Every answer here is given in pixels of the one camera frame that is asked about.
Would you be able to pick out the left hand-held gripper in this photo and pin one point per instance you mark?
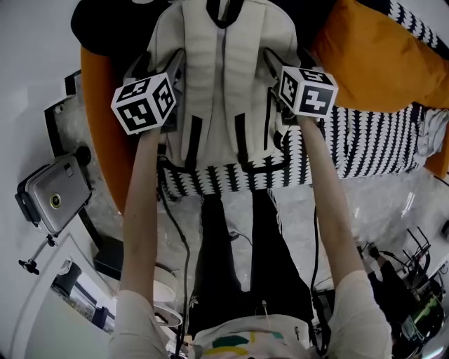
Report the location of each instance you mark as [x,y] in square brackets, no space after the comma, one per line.
[140,112]

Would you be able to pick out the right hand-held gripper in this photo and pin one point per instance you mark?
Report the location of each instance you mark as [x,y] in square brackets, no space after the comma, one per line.
[308,98]

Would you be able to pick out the orange sofa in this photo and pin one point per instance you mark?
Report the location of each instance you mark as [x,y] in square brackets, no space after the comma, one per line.
[105,122]

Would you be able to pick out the person's left forearm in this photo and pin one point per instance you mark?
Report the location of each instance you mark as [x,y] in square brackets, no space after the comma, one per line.
[140,210]

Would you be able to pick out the person's right forearm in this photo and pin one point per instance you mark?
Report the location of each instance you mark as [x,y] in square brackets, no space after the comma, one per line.
[326,196]

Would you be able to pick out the orange cushion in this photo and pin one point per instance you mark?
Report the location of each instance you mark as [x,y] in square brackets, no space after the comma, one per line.
[368,52]

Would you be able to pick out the black white striped blanket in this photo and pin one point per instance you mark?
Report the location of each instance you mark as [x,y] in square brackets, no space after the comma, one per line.
[368,140]

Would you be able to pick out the silver hard case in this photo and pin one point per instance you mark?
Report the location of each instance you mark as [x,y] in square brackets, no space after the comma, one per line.
[59,189]

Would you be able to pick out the crumpled white cloth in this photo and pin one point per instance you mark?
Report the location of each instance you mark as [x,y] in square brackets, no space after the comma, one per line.
[435,129]

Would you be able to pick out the black box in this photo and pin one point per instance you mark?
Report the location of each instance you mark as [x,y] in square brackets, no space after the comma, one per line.
[108,259]

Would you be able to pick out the person's black trousers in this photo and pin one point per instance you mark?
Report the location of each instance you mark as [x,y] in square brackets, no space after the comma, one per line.
[217,263]

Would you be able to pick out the black cylinder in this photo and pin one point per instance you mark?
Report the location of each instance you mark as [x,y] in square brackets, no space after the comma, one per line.
[70,277]

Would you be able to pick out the person's white printed shirt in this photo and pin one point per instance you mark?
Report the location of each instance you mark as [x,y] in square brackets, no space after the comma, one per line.
[358,315]

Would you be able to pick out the white framed glass panel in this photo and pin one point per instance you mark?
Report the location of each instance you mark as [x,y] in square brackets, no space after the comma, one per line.
[52,333]

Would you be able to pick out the black green equipment pile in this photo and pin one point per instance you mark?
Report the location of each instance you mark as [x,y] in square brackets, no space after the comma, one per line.
[428,312]

